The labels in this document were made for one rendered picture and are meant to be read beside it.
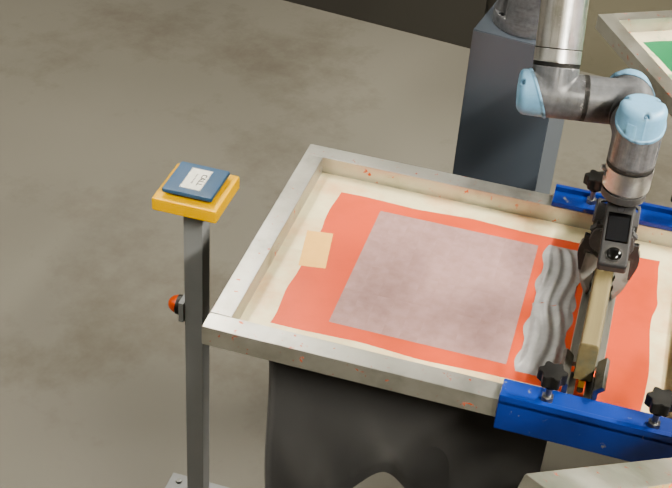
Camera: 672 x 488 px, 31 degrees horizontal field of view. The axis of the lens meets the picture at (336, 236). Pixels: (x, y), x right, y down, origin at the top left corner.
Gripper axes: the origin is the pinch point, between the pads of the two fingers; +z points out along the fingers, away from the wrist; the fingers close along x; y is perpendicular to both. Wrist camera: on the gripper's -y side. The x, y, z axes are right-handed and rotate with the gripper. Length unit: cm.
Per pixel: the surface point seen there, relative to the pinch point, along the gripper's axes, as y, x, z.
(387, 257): 3.4, 37.2, 5.4
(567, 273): 9.7, 5.9, 4.9
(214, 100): 194, 143, 101
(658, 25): 115, -2, 4
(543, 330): -7.1, 7.6, 5.0
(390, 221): 14.2, 39.5, 5.4
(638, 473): -84, -5, -45
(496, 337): -11.2, 14.8, 5.4
